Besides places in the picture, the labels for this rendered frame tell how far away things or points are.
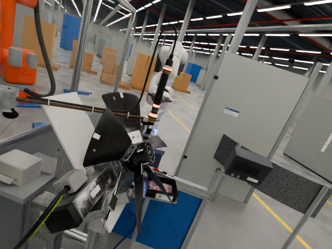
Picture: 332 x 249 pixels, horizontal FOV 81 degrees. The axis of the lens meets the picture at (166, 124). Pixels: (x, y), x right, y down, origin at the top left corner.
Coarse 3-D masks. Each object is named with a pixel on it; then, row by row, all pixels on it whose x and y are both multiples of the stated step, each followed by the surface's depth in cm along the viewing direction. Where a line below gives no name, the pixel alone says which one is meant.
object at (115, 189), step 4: (120, 172) 92; (120, 176) 90; (120, 180) 88; (116, 184) 85; (116, 188) 83; (112, 192) 81; (116, 192) 82; (108, 208) 75; (108, 212) 73; (104, 216) 72; (104, 220) 71; (100, 232) 67
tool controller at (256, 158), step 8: (232, 152) 139; (240, 152) 134; (248, 152) 136; (232, 160) 133; (240, 160) 131; (248, 160) 130; (256, 160) 131; (264, 160) 134; (224, 168) 144; (232, 168) 136; (240, 168) 134; (248, 168) 133; (256, 168) 131; (264, 168) 130; (272, 168) 129; (232, 176) 140; (240, 176) 138; (248, 176) 136; (256, 176) 134; (264, 176) 133; (256, 184) 138
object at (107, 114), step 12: (108, 108) 73; (108, 120) 73; (96, 132) 69; (108, 132) 74; (120, 132) 79; (96, 144) 70; (108, 144) 75; (120, 144) 81; (96, 156) 72; (108, 156) 78; (120, 156) 85
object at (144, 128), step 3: (144, 117) 99; (141, 120) 102; (144, 120) 99; (147, 120) 100; (144, 123) 99; (147, 123) 100; (144, 126) 101; (141, 129) 103; (144, 129) 101; (141, 132) 103; (144, 132) 102; (144, 135) 102; (147, 135) 102; (150, 135) 102; (153, 135) 104
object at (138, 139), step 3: (129, 132) 99; (132, 132) 100; (135, 132) 101; (138, 132) 101; (129, 135) 99; (132, 135) 99; (135, 135) 100; (138, 135) 101; (132, 138) 99; (135, 138) 100; (138, 138) 100; (141, 138) 100; (132, 141) 98; (135, 141) 99; (138, 141) 99; (141, 141) 100
